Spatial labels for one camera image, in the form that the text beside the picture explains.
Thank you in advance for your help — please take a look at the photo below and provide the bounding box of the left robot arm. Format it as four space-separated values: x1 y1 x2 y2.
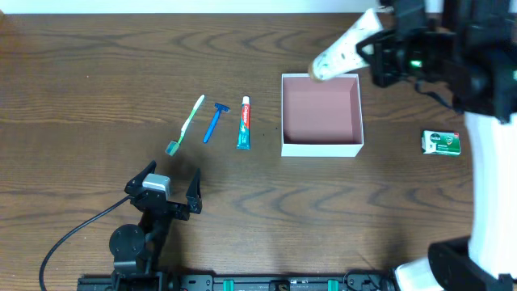
109 161 202 276

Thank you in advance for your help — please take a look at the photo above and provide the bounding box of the Colgate toothpaste tube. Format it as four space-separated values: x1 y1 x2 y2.
237 95 250 150

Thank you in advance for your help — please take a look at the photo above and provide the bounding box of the green Dettol soap box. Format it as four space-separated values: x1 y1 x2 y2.
421 130 461 156

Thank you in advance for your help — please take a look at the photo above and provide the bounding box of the left black cable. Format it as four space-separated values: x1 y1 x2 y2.
38 194 134 291

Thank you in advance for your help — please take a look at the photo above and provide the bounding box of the blue disposable razor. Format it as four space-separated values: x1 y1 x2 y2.
203 103 229 143

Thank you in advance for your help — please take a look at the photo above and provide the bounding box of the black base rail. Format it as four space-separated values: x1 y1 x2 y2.
77 272 397 291

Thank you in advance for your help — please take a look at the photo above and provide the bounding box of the white box pink inside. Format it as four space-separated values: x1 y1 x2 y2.
281 74 364 158

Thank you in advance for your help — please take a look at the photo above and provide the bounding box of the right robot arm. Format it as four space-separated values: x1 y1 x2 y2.
356 1 516 290

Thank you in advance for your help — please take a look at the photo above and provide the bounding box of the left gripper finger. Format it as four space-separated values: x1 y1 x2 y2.
124 160 157 195
186 169 202 214

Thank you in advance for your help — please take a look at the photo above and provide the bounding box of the white Pantene tube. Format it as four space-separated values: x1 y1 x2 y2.
309 8 383 82

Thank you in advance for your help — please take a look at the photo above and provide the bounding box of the green white toothbrush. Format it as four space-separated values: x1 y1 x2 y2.
165 95 205 156

